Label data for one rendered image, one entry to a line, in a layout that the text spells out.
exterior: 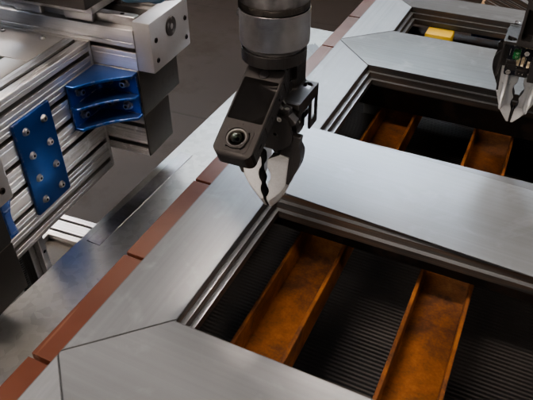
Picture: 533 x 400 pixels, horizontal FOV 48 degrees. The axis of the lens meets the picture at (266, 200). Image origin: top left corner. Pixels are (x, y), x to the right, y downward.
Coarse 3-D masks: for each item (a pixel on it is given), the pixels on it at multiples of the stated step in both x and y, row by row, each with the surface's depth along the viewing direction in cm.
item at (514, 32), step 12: (528, 0) 77; (528, 12) 76; (516, 24) 84; (528, 24) 79; (516, 36) 81; (528, 36) 80; (504, 48) 86; (516, 48) 81; (528, 48) 80; (516, 60) 81; (528, 60) 81; (504, 72) 83; (516, 72) 82; (528, 72) 82
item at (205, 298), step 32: (480, 32) 136; (352, 96) 110; (448, 96) 112; (480, 96) 110; (320, 128) 99; (256, 224) 82; (320, 224) 84; (352, 224) 82; (224, 256) 76; (416, 256) 80; (448, 256) 78; (224, 288) 75; (512, 288) 76; (192, 320) 70
